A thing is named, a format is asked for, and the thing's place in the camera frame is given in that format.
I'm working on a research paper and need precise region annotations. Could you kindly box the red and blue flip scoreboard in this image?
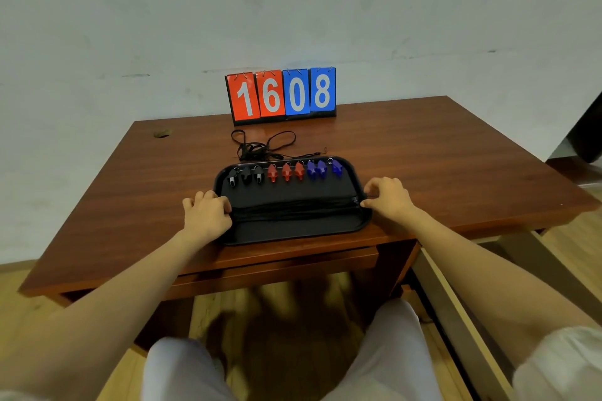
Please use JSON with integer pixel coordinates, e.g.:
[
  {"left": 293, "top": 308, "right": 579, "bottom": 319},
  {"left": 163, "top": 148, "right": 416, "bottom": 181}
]
[{"left": 225, "top": 66, "right": 337, "bottom": 127}]

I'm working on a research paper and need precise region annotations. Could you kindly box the black plastic tray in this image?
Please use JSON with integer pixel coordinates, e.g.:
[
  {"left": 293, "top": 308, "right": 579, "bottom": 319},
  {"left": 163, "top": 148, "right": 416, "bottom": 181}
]
[{"left": 214, "top": 156, "right": 373, "bottom": 246}]

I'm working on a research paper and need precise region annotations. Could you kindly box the person's left hand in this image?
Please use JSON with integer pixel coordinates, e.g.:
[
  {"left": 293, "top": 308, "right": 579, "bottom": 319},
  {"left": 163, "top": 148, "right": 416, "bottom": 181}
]
[{"left": 182, "top": 190, "right": 233, "bottom": 243}]

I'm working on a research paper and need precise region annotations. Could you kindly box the person's right hand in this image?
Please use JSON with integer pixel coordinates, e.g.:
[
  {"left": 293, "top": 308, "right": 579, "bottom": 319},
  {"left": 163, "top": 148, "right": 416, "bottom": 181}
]
[{"left": 360, "top": 176, "right": 415, "bottom": 227}]

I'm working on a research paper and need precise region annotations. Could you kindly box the dark chair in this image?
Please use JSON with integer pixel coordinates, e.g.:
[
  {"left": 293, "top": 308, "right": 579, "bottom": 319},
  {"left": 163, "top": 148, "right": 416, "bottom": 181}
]
[{"left": 567, "top": 91, "right": 602, "bottom": 164}]

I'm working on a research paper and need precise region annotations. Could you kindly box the tangled black lanyard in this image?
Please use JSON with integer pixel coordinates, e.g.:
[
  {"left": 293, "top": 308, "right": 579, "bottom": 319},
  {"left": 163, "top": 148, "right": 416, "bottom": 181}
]
[{"left": 230, "top": 129, "right": 328, "bottom": 163}]

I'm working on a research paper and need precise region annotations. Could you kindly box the person's left leg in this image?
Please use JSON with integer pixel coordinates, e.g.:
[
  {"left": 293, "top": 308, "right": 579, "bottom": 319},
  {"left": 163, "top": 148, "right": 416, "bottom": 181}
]
[{"left": 140, "top": 337, "right": 238, "bottom": 401}]

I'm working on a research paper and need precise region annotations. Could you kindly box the person's right leg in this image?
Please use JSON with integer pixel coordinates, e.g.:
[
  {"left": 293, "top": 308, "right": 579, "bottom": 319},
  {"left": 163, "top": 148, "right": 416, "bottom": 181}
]
[{"left": 322, "top": 298, "right": 445, "bottom": 401}]

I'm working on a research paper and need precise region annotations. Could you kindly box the brown wooden desk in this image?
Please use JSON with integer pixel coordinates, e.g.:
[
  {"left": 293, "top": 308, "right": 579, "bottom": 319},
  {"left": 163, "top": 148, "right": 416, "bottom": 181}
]
[{"left": 18, "top": 95, "right": 602, "bottom": 351}]

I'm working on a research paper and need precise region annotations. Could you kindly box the person's left forearm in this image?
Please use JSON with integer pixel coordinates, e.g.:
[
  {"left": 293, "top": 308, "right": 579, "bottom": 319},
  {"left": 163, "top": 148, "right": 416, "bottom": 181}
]
[{"left": 0, "top": 228, "right": 222, "bottom": 401}]

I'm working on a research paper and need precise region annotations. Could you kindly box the person's right forearm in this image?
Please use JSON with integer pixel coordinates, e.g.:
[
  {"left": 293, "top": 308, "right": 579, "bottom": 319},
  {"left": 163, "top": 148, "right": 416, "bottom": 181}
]
[{"left": 393, "top": 206, "right": 602, "bottom": 368}]

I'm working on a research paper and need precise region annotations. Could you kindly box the person's leg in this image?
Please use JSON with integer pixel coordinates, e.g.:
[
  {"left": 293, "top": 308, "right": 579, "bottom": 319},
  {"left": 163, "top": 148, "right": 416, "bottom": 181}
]
[
  {"left": 140, "top": 337, "right": 238, "bottom": 401},
  {"left": 322, "top": 298, "right": 445, "bottom": 401}
]

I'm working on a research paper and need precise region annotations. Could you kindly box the person's white right sleeve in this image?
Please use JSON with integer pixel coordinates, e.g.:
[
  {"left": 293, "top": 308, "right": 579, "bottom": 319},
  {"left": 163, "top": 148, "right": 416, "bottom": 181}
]
[{"left": 512, "top": 325, "right": 602, "bottom": 401}]

